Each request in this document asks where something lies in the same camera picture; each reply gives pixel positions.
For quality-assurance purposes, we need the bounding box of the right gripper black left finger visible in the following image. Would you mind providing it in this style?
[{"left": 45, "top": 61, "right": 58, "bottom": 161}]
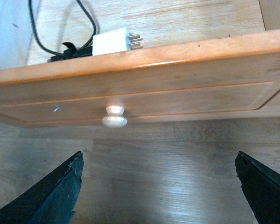
[{"left": 0, "top": 151, "right": 84, "bottom": 224}]

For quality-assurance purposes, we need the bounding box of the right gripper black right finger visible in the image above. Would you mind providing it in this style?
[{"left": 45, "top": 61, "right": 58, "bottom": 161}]
[{"left": 235, "top": 151, "right": 280, "bottom": 224}]

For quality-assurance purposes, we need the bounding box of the wooden drawer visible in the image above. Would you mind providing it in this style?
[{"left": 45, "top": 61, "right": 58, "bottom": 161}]
[{"left": 0, "top": 0, "right": 280, "bottom": 129}]

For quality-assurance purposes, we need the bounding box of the black charger cable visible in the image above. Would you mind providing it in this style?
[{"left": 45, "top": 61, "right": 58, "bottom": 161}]
[{"left": 28, "top": 0, "right": 100, "bottom": 63}]

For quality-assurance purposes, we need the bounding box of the white charger adapter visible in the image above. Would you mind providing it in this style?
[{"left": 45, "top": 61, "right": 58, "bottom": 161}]
[{"left": 92, "top": 28, "right": 142, "bottom": 56}]

